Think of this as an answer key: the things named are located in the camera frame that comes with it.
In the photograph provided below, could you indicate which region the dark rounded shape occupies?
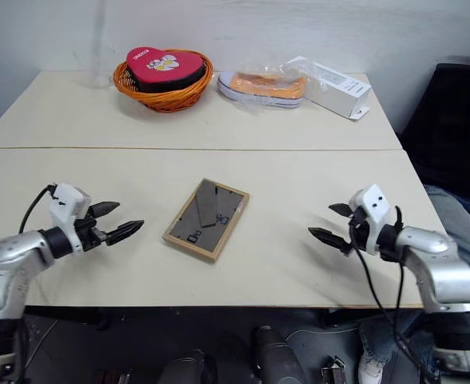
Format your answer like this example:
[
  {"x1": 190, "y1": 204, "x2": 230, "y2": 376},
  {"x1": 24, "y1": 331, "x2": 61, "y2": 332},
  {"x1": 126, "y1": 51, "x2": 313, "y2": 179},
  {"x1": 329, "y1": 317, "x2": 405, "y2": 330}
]
[{"x1": 250, "y1": 325, "x2": 309, "y2": 384}]

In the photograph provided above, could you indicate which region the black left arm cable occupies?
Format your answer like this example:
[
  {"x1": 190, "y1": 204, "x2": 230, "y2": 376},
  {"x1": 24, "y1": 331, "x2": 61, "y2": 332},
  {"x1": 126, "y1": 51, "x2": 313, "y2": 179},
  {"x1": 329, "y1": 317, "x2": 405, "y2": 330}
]
[{"x1": 18, "y1": 183, "x2": 59, "y2": 234}]

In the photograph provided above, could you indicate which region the red heart-shaped box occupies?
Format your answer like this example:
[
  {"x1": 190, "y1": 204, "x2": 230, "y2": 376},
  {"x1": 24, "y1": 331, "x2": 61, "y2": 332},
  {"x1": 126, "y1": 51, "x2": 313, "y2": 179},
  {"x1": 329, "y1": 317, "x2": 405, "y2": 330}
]
[{"x1": 125, "y1": 46, "x2": 207, "y2": 96}]

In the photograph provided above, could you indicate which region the orange woven basket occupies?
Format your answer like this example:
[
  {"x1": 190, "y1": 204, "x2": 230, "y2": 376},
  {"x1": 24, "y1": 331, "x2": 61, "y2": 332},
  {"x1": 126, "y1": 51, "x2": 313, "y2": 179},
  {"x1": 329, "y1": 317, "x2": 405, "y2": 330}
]
[{"x1": 112, "y1": 48, "x2": 214, "y2": 114}]

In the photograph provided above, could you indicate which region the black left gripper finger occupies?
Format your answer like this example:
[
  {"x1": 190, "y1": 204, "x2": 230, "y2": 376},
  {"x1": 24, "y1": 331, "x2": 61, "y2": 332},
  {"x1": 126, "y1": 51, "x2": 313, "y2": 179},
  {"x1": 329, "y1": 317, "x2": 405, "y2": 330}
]
[
  {"x1": 106, "y1": 218, "x2": 145, "y2": 246},
  {"x1": 88, "y1": 201, "x2": 121, "y2": 221}
]

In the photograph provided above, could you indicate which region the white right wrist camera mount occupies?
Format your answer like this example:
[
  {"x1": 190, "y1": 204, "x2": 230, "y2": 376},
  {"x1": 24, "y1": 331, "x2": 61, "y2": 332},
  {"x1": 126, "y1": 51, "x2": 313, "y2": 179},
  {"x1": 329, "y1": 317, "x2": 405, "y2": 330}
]
[{"x1": 348, "y1": 183, "x2": 392, "y2": 255}]

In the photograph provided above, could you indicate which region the white cardboard box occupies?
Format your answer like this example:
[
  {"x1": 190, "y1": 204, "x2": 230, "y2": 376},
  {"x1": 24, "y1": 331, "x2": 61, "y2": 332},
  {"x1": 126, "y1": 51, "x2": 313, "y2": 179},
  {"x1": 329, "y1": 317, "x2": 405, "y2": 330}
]
[{"x1": 303, "y1": 59, "x2": 372, "y2": 122}]

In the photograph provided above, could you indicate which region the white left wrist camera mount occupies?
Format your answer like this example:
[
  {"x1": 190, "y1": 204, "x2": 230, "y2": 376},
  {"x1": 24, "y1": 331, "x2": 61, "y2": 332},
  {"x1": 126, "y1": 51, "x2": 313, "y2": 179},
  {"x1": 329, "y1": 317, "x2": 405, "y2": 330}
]
[{"x1": 49, "y1": 182, "x2": 93, "y2": 252}]

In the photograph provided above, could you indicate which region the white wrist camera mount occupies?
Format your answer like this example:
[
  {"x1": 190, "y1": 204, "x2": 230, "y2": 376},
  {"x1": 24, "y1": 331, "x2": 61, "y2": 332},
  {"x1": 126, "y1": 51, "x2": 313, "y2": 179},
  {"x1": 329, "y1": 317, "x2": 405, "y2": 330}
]
[
  {"x1": 49, "y1": 182, "x2": 93, "y2": 252},
  {"x1": 348, "y1": 183, "x2": 392, "y2": 255}
]

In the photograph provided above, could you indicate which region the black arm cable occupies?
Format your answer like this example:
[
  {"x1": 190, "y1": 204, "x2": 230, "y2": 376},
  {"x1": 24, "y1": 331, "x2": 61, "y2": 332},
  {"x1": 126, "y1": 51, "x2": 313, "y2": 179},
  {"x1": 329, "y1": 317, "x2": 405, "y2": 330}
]
[
  {"x1": 18, "y1": 183, "x2": 59, "y2": 234},
  {"x1": 348, "y1": 205, "x2": 440, "y2": 384}
]

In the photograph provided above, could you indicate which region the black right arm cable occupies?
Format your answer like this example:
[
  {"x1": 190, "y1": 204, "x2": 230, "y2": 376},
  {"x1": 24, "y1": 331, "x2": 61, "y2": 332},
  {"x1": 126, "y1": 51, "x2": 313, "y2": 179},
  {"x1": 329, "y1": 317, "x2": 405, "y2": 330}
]
[{"x1": 348, "y1": 205, "x2": 440, "y2": 384}]

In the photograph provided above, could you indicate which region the white sneaker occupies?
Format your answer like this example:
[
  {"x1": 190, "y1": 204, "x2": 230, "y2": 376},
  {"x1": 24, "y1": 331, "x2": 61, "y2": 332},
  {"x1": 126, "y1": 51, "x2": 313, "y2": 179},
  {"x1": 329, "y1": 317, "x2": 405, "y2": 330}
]
[{"x1": 357, "y1": 350, "x2": 384, "y2": 384}]

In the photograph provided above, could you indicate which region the orange shoe in plastic bag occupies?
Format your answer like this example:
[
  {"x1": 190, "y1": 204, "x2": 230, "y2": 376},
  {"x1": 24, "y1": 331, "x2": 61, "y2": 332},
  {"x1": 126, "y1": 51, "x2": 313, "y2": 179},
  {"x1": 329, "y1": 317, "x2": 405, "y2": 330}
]
[{"x1": 217, "y1": 55, "x2": 316, "y2": 111}]

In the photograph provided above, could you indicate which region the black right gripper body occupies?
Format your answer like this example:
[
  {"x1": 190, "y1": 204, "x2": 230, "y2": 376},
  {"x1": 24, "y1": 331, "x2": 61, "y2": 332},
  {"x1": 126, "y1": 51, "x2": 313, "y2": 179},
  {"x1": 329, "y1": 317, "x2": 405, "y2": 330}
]
[{"x1": 341, "y1": 209, "x2": 375, "y2": 256}]

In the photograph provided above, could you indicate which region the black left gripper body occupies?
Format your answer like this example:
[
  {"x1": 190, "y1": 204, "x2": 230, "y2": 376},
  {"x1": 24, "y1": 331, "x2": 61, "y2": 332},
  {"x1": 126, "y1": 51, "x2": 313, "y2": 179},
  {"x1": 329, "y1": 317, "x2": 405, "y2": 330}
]
[{"x1": 74, "y1": 213, "x2": 110, "y2": 254}]

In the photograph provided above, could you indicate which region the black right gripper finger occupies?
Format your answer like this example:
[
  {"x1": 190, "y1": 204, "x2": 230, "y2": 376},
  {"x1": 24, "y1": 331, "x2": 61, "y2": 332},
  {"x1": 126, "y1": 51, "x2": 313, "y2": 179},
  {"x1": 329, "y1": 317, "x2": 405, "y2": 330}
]
[
  {"x1": 307, "y1": 226, "x2": 351, "y2": 254},
  {"x1": 328, "y1": 202, "x2": 355, "y2": 219}
]

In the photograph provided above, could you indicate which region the face-down wooden picture frame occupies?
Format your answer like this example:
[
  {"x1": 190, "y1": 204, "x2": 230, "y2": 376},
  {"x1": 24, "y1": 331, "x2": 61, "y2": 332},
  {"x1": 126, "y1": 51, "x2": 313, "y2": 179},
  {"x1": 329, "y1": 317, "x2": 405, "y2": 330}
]
[{"x1": 161, "y1": 178, "x2": 251, "y2": 264}]

